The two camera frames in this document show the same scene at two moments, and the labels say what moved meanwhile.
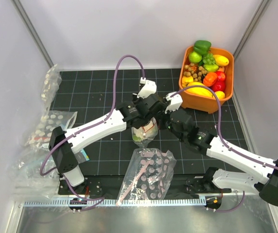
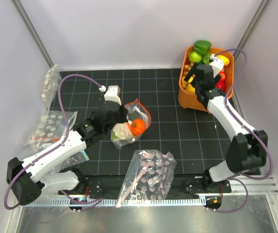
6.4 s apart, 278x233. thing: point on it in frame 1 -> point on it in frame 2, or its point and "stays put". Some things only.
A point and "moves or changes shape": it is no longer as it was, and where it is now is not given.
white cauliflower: x=147 y=132 -> x=121 y=131
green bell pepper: x=202 y=47 stays put
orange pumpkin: x=210 y=79 moves or changes shape
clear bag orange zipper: x=144 y=135 moves or changes shape
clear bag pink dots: x=147 y=175 stays put
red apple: x=221 y=75 stays put
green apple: x=195 y=57 stays put
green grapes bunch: x=209 y=59 stays put
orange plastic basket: x=198 y=102 stays put
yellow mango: x=221 y=60 stays put
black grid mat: x=91 y=94 stays put
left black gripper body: x=137 y=100 -> x=120 y=118
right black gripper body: x=169 y=126 -> x=197 y=88
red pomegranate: x=219 y=85 stays put
